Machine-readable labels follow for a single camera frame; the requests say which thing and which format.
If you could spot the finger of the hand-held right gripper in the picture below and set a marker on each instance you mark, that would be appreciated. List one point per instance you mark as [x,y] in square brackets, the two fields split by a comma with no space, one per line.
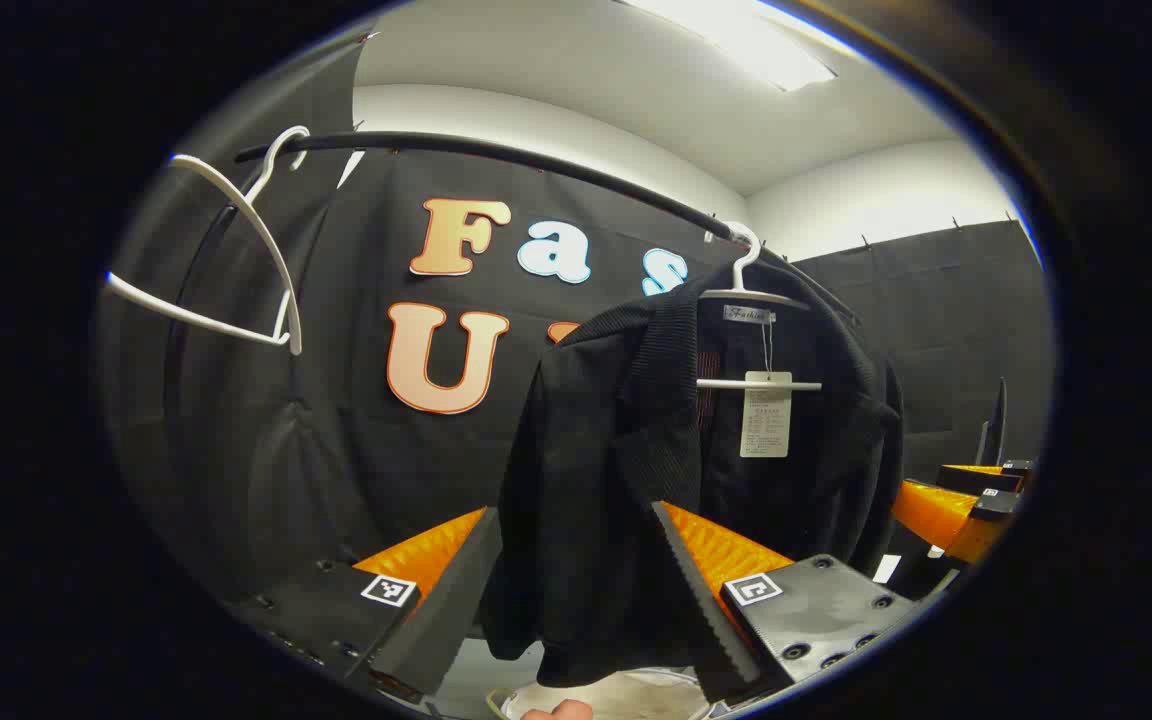
[936,515]
[976,478]

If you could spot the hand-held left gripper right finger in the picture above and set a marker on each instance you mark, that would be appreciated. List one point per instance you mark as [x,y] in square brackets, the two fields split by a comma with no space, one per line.
[701,600]

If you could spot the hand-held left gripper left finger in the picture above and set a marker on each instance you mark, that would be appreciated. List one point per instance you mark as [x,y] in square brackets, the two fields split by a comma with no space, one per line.
[456,590]

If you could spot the white laundry hamper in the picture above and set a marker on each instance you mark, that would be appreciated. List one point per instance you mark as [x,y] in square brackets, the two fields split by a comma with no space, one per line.
[636,695]

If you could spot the black jacket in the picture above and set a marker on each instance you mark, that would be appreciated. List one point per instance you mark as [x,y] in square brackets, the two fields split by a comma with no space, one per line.
[586,450]

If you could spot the white clothes hanger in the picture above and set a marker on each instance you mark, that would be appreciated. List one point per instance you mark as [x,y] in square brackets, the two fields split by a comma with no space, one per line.
[726,384]
[294,335]

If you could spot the black clothes rack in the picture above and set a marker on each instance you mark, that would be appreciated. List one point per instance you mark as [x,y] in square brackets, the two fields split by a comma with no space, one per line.
[386,141]

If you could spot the dark computer monitor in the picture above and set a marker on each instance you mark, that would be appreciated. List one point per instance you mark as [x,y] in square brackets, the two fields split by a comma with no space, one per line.
[996,430]

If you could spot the black backdrop cloth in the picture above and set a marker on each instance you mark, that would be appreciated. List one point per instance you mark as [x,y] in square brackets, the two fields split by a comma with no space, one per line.
[356,450]

